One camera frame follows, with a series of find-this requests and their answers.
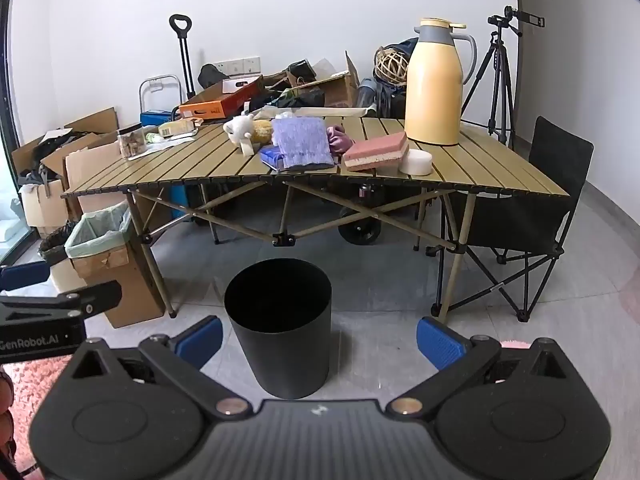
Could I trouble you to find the person's left hand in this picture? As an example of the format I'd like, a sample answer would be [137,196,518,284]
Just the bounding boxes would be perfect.
[0,372,15,466]

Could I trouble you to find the orange shoebox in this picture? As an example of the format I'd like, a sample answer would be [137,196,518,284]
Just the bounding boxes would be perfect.
[179,76,264,120]

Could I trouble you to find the pile of open cardboard boxes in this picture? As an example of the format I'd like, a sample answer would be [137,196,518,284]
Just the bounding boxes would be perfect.
[11,107,126,233]

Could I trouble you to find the white foam cylinder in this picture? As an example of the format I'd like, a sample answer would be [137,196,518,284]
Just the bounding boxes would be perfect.
[398,149,433,177]

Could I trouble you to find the pink satin cloth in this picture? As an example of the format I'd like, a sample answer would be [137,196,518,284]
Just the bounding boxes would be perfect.
[326,126,353,156]

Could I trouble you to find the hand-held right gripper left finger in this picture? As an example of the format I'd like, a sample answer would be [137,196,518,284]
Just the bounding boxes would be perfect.
[70,316,253,417]

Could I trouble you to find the yellow thermos jug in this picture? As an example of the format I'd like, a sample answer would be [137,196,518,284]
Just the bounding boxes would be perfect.
[404,18,477,147]

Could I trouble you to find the small black bag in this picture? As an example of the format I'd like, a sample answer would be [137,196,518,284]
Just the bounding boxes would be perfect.
[197,64,231,90]

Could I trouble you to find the white folding step stool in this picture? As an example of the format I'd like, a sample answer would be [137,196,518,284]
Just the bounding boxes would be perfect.
[139,75,182,113]

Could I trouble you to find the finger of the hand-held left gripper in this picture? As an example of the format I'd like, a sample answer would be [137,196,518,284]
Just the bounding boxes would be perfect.
[0,280,123,322]
[0,262,52,292]

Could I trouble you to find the black window frame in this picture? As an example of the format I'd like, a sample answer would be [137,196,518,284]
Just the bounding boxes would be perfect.
[0,0,26,267]

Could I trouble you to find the long beige roll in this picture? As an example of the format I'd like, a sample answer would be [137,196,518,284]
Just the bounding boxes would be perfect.
[250,105,378,119]

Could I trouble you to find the black folding chair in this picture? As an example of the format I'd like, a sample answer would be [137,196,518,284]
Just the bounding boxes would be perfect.
[425,116,596,323]

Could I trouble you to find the white paper sheet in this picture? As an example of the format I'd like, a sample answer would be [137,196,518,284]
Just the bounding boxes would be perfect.
[127,132,201,162]

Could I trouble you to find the black pull handle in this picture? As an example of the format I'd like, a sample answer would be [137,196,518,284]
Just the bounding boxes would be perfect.
[169,14,197,101]

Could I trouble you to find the blue panel under table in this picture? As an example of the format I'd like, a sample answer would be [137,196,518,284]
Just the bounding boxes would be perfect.
[170,185,197,222]

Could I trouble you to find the woven rattan ball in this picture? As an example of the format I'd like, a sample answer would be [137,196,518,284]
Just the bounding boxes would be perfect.
[375,46,412,86]

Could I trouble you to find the black camera tripod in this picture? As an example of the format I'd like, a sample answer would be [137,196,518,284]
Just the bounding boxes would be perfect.
[460,5,546,151]

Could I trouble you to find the open cardboard box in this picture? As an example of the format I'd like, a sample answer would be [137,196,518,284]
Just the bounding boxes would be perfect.
[285,51,361,108]

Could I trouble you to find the cardboard box with liner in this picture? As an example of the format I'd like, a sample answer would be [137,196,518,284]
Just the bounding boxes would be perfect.
[65,200,166,329]

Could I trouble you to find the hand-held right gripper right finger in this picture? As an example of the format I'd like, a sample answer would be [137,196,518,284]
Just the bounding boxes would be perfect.
[386,317,571,417]

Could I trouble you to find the dark blue backpack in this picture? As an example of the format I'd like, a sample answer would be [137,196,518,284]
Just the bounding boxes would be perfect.
[369,35,426,119]

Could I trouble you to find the blue storage box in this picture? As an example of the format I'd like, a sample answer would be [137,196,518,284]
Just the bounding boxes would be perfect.
[140,110,176,128]

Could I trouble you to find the white wall sockets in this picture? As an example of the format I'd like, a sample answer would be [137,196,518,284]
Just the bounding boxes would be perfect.
[215,56,262,75]

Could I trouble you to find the black round bin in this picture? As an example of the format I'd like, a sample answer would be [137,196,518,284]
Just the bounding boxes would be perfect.
[224,258,333,401]

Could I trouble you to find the black flat bag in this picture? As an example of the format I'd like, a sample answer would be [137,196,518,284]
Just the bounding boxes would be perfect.
[275,87,326,109]

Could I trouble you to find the folding slatted camping table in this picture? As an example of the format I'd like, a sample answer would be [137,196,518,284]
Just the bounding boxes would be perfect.
[61,116,571,325]

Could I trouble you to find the tan paper packet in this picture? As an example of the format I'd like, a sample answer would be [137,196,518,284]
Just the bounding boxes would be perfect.
[159,117,202,137]

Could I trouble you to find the pink sponge block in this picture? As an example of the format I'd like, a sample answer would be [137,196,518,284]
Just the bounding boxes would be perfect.
[342,132,411,172]

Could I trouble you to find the violet ribbed towel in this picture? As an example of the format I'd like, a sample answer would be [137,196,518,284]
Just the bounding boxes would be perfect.
[271,117,335,171]

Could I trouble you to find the white and yellow plush toy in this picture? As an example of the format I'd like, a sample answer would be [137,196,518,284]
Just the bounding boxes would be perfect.
[222,114,274,156]

